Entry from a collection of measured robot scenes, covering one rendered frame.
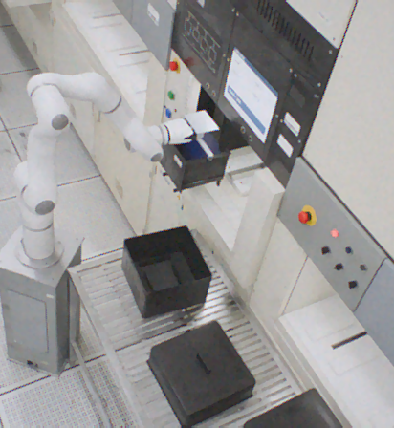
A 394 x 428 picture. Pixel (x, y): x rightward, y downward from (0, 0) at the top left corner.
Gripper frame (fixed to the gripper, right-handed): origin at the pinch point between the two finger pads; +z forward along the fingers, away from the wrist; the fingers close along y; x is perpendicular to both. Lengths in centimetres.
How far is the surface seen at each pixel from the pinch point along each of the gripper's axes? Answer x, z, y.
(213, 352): -39, -28, 75
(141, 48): -40, 29, -111
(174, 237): -37.7, -17.3, 22.0
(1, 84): -125, -26, -212
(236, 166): -34.8, 27.8, -3.9
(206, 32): 36.7, 1.4, -8.9
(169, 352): -39, -42, 69
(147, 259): -45, -29, 23
